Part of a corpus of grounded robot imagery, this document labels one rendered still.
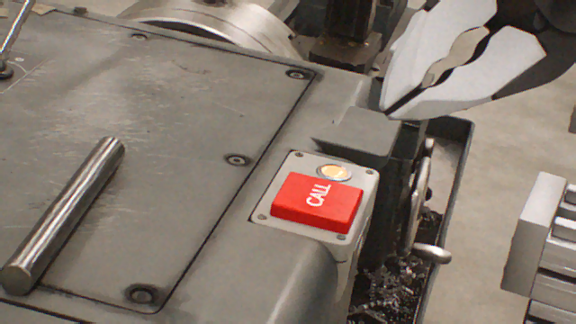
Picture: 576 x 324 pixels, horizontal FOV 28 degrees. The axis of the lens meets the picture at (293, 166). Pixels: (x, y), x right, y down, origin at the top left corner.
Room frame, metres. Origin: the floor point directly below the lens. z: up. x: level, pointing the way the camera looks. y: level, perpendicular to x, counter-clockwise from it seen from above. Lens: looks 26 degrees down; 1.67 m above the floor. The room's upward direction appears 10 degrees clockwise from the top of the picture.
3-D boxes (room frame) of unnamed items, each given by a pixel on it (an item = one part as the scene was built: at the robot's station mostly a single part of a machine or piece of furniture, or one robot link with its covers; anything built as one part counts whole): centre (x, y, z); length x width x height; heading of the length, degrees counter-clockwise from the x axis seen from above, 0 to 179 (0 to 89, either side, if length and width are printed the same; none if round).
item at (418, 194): (1.87, -0.20, 0.75); 0.27 x 0.10 x 0.23; 171
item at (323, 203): (0.78, -0.02, 1.26); 0.06 x 0.06 x 0.02; 81
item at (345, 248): (0.81, -0.02, 1.23); 0.13 x 0.08 x 0.05; 171
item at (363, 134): (0.95, -0.05, 1.24); 0.09 x 0.08 x 0.03; 171
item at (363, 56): (1.83, -0.05, 0.99); 0.20 x 0.10 x 0.05; 171
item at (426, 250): (1.76, -0.25, 0.69); 0.08 x 0.03 x 0.03; 81
